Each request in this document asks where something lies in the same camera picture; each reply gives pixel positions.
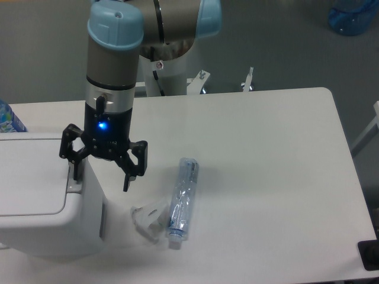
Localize crushed clear plastic bottle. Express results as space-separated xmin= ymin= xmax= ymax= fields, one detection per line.
xmin=166 ymin=157 xmax=199 ymax=250

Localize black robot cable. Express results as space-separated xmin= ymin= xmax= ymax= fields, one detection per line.
xmin=149 ymin=46 xmax=166 ymax=97

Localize blue labelled bottle left edge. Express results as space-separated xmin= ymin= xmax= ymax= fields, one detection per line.
xmin=1 ymin=100 xmax=28 ymax=133

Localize white push-button trash can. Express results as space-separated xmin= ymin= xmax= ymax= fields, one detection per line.
xmin=1 ymin=133 xmax=107 ymax=256

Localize black device at table corner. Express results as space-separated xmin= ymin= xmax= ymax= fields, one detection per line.
xmin=358 ymin=240 xmax=378 ymax=271

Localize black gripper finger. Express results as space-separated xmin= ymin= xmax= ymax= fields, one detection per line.
xmin=59 ymin=124 xmax=93 ymax=181
xmin=115 ymin=140 xmax=148 ymax=192

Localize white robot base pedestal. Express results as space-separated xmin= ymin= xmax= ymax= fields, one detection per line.
xmin=140 ymin=39 xmax=195 ymax=97

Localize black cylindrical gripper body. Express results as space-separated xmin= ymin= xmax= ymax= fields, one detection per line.
xmin=82 ymin=78 xmax=136 ymax=162

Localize white middle mounting bracket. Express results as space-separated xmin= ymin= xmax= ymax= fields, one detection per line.
xmin=187 ymin=70 xmax=211 ymax=95

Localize large blue water jug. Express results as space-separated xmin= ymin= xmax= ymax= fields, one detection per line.
xmin=327 ymin=1 xmax=378 ymax=36

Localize white frame at right edge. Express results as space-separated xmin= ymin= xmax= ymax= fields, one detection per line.
xmin=350 ymin=101 xmax=378 ymax=159

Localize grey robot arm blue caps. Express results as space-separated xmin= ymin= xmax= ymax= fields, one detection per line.
xmin=59 ymin=1 xmax=222 ymax=190

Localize white right clamp screw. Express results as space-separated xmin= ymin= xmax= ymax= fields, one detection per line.
xmin=241 ymin=67 xmax=254 ymax=92

